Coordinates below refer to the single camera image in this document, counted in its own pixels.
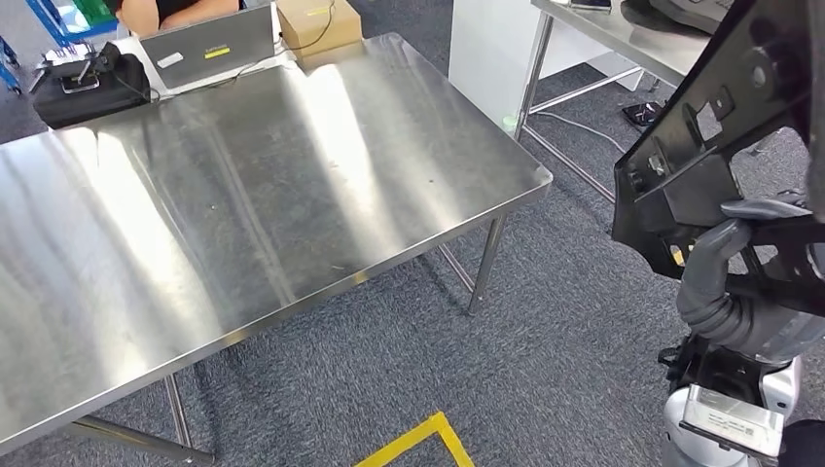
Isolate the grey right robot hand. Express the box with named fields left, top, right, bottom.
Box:
left=676, top=197, right=825, bottom=365

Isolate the black plastic plate bracket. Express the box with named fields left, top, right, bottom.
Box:
left=610, top=0, right=825, bottom=317

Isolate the stainless steel workbench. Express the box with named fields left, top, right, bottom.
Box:
left=0, top=32, right=555, bottom=467

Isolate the blue metal shelf rack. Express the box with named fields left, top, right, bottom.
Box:
left=0, top=0, right=121, bottom=94

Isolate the black power adapter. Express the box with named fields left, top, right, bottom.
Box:
left=622, top=100, right=666, bottom=128

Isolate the stainless steel table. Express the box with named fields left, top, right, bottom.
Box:
left=512, top=0, right=717, bottom=204

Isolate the black carry bag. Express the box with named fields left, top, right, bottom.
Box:
left=620, top=0, right=733, bottom=35
left=32, top=41, right=153, bottom=130

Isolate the yellow floor tape square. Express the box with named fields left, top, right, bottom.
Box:
left=352, top=411, right=477, bottom=467

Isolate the white partition panel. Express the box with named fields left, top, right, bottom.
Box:
left=448, top=0, right=646, bottom=126

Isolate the brown cardboard box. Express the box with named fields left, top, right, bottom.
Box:
left=275, top=0, right=364, bottom=58

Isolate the grey laptop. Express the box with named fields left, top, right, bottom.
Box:
left=138, top=3, right=278, bottom=91

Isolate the person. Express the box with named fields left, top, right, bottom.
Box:
left=114, top=0, right=245, bottom=39

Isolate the black remote controller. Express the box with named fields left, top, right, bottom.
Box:
left=28, top=48, right=111, bottom=94

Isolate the green box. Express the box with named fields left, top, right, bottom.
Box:
left=70, top=0, right=118, bottom=27

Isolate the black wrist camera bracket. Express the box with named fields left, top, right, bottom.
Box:
left=657, top=335, right=769, bottom=404

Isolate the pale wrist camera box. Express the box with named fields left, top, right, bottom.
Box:
left=677, top=384, right=786, bottom=460

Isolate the white floor cable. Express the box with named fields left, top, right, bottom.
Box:
left=533, top=110, right=628, bottom=155

